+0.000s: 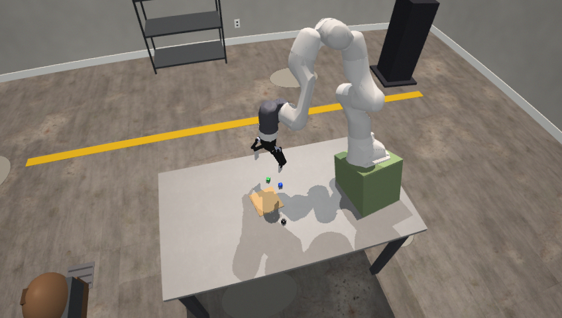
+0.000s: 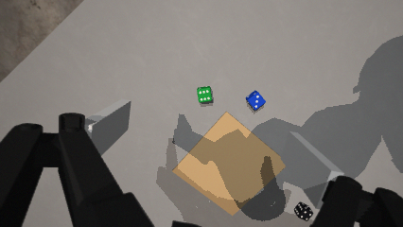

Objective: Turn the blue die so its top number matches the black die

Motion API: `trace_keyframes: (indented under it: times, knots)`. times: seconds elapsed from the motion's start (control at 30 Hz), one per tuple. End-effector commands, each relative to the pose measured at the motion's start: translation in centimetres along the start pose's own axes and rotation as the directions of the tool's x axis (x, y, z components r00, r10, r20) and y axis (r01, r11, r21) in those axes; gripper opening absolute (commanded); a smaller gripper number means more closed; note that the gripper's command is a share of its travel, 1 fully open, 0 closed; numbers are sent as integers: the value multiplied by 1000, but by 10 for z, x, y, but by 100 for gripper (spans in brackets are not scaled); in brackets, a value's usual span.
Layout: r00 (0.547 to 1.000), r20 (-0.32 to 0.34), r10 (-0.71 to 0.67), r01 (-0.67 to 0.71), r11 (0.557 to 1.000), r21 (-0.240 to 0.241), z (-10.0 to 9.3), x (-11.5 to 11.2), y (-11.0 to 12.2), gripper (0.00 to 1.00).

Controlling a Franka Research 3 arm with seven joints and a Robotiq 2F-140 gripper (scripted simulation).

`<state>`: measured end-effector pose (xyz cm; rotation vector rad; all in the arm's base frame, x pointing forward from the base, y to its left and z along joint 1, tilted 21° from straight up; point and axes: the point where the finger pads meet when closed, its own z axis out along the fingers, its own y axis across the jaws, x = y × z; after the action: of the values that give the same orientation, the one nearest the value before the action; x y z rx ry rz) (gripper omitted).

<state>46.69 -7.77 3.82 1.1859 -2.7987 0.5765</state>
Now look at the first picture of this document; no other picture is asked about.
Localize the tan flat mat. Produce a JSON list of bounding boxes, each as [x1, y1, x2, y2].
[[249, 186, 284, 217]]

